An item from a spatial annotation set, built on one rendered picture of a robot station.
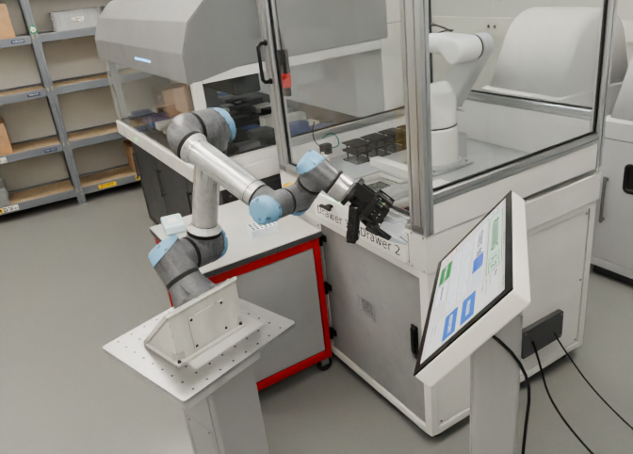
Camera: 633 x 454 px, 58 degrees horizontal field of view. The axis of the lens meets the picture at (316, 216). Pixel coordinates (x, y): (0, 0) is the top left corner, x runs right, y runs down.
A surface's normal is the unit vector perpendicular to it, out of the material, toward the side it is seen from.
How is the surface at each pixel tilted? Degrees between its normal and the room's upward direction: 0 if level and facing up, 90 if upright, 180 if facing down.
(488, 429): 90
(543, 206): 90
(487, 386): 90
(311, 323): 90
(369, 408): 0
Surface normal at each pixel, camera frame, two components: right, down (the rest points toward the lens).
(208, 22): 0.53, 0.29
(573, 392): -0.11, -0.91
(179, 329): 0.73, 0.20
